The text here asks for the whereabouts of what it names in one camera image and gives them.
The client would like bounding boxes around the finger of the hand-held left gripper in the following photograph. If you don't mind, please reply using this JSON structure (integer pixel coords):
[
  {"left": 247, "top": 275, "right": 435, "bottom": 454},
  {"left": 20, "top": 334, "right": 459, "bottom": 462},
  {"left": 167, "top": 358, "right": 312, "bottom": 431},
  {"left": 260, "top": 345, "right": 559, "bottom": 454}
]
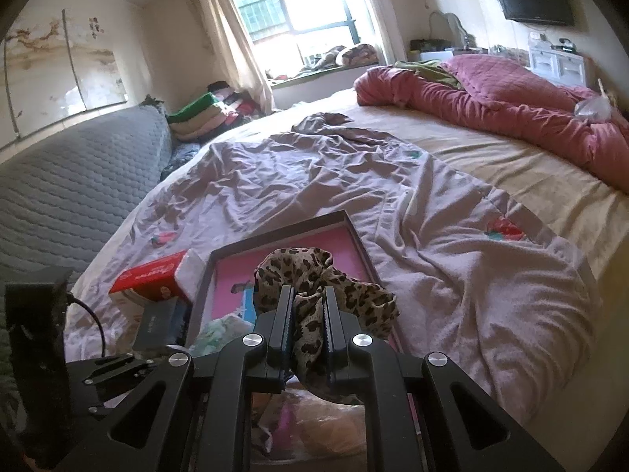
[{"left": 66, "top": 351, "right": 166, "bottom": 407}]

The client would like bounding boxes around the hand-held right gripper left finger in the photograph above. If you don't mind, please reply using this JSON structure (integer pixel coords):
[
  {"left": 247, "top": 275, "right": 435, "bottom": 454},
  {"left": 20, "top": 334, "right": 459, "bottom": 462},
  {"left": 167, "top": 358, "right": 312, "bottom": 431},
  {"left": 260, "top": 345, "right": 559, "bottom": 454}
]
[{"left": 69, "top": 286, "right": 296, "bottom": 472}]

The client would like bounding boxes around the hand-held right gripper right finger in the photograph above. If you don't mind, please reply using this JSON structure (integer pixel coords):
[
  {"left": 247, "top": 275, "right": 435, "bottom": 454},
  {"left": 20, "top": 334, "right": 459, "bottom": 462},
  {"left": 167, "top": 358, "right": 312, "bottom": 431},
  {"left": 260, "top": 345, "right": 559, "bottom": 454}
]
[{"left": 325, "top": 285, "right": 566, "bottom": 472}]

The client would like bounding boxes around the leopard print scrunchie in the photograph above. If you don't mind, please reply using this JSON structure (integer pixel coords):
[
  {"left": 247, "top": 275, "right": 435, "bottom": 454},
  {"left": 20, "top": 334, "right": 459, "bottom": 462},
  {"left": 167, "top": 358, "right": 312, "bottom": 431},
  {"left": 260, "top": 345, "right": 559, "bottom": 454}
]
[{"left": 253, "top": 247, "right": 400, "bottom": 406}]

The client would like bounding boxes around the shallow cardboard box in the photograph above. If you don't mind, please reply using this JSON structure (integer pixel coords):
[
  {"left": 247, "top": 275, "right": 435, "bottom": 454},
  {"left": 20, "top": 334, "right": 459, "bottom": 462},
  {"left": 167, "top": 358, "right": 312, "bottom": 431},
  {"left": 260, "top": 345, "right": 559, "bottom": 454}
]
[{"left": 183, "top": 209, "right": 424, "bottom": 433}]

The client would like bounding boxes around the clear plastic packet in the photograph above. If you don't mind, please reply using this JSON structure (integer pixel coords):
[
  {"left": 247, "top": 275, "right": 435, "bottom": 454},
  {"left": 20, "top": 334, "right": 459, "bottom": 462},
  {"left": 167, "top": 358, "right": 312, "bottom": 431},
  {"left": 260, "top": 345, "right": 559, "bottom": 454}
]
[{"left": 195, "top": 315, "right": 257, "bottom": 357}]

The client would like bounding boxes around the dark blue box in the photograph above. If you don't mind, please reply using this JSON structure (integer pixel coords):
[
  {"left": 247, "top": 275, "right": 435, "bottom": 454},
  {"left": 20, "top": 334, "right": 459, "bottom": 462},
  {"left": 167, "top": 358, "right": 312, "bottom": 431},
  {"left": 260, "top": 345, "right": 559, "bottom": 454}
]
[{"left": 132, "top": 296, "right": 193, "bottom": 356}]

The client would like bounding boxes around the pink book with blue label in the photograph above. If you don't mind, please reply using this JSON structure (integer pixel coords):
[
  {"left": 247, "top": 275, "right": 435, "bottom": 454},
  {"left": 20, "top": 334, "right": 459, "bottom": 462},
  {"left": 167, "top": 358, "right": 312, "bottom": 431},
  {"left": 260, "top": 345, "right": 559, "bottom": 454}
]
[{"left": 209, "top": 222, "right": 418, "bottom": 424}]

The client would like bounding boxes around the clear packet with beige item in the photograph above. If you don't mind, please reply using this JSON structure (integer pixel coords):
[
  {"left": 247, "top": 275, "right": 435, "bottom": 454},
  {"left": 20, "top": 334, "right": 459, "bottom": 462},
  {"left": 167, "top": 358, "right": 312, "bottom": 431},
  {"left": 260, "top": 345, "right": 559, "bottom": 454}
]
[{"left": 252, "top": 387, "right": 368, "bottom": 459}]

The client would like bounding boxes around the red and white box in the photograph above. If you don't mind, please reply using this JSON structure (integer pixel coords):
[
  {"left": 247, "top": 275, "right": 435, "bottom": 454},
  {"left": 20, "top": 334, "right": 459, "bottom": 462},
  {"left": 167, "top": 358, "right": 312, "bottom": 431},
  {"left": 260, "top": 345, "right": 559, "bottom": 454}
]
[{"left": 108, "top": 249, "right": 208, "bottom": 306}]

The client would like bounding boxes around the lilac blanket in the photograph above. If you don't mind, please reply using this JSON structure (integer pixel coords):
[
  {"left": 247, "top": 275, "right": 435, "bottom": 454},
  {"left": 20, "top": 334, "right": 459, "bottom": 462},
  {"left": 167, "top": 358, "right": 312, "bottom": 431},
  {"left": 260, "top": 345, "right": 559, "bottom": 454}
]
[{"left": 66, "top": 112, "right": 604, "bottom": 426}]

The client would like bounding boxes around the grey quilted headboard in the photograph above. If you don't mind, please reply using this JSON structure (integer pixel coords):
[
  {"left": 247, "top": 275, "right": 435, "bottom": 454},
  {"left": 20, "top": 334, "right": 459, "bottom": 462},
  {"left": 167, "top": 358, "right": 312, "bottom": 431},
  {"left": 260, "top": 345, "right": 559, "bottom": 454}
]
[{"left": 0, "top": 103, "right": 174, "bottom": 286}]

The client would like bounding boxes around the stack of folded clothes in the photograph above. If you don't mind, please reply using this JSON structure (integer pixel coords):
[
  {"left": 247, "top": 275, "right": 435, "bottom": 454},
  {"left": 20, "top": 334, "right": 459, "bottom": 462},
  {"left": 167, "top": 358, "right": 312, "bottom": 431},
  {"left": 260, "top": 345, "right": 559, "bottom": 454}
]
[{"left": 166, "top": 80, "right": 259, "bottom": 144}]

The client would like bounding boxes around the bed with beige sheet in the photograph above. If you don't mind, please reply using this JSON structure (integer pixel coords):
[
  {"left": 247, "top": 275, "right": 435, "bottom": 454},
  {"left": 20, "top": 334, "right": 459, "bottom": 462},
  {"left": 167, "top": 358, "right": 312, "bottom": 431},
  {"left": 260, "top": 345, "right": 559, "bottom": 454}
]
[{"left": 64, "top": 86, "right": 629, "bottom": 428}]

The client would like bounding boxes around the patterned blanket on windowsill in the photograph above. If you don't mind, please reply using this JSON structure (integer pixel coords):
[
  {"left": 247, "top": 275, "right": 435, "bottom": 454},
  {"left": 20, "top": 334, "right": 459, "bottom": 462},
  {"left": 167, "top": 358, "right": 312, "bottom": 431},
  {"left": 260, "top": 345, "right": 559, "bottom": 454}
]
[{"left": 299, "top": 43, "right": 380, "bottom": 72}]

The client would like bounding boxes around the green cloth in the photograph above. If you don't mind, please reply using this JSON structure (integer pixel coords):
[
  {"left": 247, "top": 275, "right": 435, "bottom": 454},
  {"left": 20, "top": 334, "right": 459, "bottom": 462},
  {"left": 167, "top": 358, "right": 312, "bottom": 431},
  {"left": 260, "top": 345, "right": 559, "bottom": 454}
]
[{"left": 393, "top": 59, "right": 465, "bottom": 90}]

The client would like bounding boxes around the pink quilt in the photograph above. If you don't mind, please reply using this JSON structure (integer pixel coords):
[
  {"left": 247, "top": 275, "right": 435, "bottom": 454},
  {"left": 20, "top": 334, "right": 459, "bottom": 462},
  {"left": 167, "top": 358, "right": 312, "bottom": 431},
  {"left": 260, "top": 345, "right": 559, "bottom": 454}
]
[{"left": 354, "top": 53, "right": 629, "bottom": 194}]

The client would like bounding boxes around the beige curtain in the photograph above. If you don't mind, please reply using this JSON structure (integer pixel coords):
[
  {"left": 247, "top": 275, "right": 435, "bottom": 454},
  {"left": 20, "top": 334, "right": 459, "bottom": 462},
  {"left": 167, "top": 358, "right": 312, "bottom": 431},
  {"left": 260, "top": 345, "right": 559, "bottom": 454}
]
[{"left": 189, "top": 0, "right": 276, "bottom": 111}]

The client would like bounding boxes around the window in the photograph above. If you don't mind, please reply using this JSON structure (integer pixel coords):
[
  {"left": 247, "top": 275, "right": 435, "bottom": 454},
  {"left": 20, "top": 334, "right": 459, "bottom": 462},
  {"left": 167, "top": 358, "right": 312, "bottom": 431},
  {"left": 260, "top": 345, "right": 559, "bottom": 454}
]
[{"left": 221, "top": 0, "right": 379, "bottom": 67}]

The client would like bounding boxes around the clear plastic bag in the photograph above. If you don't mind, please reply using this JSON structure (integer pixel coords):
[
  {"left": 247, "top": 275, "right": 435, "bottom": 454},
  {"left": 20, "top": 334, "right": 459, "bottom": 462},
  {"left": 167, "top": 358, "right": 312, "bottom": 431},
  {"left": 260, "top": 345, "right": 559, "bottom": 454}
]
[{"left": 574, "top": 92, "right": 617, "bottom": 124}]

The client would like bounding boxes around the white cabinet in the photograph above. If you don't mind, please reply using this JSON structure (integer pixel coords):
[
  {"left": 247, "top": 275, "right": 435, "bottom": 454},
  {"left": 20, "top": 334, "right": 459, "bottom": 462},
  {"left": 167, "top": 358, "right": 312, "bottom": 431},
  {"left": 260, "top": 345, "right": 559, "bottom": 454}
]
[{"left": 527, "top": 34, "right": 589, "bottom": 85}]

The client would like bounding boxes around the black cable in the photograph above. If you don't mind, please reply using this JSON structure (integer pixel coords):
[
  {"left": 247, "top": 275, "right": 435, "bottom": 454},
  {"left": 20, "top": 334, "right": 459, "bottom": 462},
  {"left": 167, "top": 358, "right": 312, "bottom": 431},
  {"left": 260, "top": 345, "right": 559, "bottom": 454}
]
[{"left": 66, "top": 294, "right": 108, "bottom": 357}]

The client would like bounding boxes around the painted wall panel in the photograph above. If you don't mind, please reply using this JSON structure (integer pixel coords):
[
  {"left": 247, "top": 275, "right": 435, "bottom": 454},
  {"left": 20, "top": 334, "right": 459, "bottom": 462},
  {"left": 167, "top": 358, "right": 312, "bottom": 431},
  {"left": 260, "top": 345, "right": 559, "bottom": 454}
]
[{"left": 0, "top": 7, "right": 129, "bottom": 154}]

